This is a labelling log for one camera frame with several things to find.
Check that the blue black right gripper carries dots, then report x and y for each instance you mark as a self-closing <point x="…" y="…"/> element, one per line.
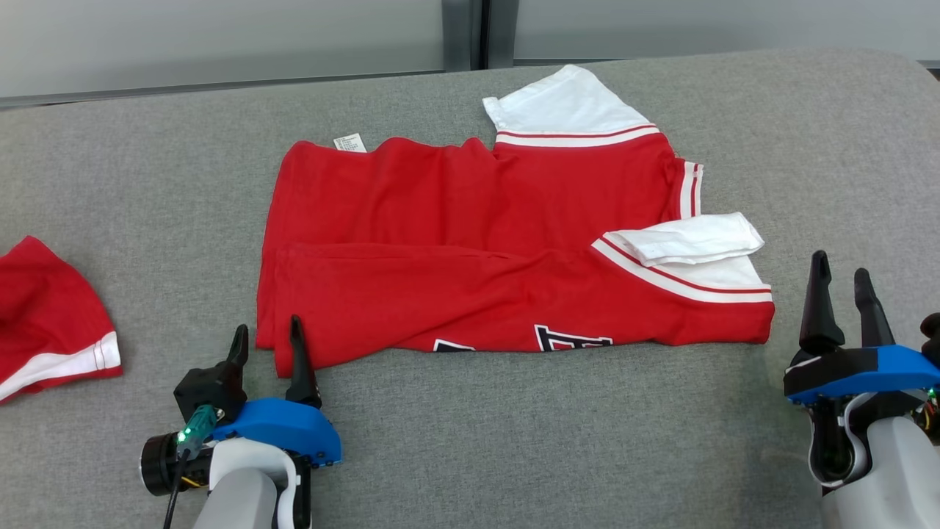
<point x="866" y="371"/>

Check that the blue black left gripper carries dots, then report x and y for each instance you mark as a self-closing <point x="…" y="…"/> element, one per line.
<point x="286" y="430"/>

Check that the red shorts with white stripe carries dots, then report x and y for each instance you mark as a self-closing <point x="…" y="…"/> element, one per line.
<point x="44" y="316"/>

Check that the red jersey with white sleeves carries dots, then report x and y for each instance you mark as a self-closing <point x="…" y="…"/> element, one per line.
<point x="477" y="220"/>

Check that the black cylindrical left gripper motor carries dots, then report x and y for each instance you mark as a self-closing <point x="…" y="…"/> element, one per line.
<point x="158" y="463"/>

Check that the grey fabric sofa cushion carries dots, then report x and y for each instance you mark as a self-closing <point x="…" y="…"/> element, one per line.
<point x="551" y="455"/>

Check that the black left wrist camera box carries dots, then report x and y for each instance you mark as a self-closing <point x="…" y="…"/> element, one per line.
<point x="209" y="386"/>

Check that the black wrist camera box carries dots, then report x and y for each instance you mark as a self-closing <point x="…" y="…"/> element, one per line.
<point x="933" y="338"/>
<point x="209" y="386"/>

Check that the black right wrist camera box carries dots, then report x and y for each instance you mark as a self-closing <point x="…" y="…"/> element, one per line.
<point x="933" y="338"/>

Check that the grey partition post with bumpers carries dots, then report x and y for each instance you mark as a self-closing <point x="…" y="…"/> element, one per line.
<point x="463" y="33"/>

